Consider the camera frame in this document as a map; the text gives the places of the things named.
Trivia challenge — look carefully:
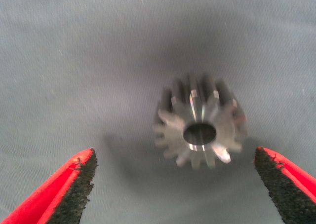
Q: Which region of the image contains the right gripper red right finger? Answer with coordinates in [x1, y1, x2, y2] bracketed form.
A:
[253, 146, 316, 224]

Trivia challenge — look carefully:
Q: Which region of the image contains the small steel planetary gear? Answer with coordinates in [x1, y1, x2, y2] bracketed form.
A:
[153, 73, 248, 170]

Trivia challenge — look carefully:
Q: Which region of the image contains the dark grey table cloth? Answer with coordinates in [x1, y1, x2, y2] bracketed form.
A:
[0, 0, 316, 224]

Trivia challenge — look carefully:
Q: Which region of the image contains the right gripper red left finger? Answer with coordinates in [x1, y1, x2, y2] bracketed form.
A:
[0, 147, 98, 224]

